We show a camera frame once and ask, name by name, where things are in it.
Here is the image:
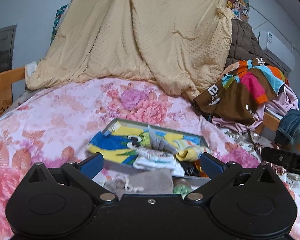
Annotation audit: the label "blue yellow cartoon towel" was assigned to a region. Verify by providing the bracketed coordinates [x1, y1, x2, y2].
[87, 121, 206, 165]

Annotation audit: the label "colourful patterned pillow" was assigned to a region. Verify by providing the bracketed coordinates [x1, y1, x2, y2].
[226, 0, 250, 23]

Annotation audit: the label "brown multicolour printed shirt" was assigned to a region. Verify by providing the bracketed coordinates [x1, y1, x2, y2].
[193, 57, 289, 126]

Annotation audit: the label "orange cloth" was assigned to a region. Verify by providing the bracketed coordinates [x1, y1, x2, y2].
[194, 159, 209, 178]

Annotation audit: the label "grey shallow storage box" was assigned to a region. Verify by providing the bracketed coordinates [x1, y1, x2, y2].
[87, 118, 212, 177]

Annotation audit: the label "green white patterned cloth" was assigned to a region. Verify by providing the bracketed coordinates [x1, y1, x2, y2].
[173, 178, 192, 198]

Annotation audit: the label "brown quilted jacket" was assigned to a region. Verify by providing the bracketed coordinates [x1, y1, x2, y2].
[224, 19, 266, 68]

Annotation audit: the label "beige drawstring pouch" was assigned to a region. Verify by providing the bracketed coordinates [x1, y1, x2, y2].
[103, 169, 173, 199]

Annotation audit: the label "blue denim jeans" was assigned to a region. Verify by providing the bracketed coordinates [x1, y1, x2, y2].
[275, 109, 300, 145]

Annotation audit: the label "beige yellow quilt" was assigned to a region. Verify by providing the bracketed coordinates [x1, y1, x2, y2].
[25, 0, 234, 99]

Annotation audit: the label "pink floral bedspread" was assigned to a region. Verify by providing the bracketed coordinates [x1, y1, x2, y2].
[0, 77, 300, 240]

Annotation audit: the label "wooden bed frame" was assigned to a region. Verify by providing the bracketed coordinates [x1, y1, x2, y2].
[0, 67, 25, 116]

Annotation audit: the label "white striped sock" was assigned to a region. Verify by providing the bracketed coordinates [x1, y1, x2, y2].
[133, 147, 185, 177]

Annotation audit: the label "white terry sock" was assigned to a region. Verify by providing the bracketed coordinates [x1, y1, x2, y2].
[148, 125, 179, 155]

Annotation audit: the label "white air conditioner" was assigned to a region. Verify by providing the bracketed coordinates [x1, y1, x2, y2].
[258, 31, 295, 74]

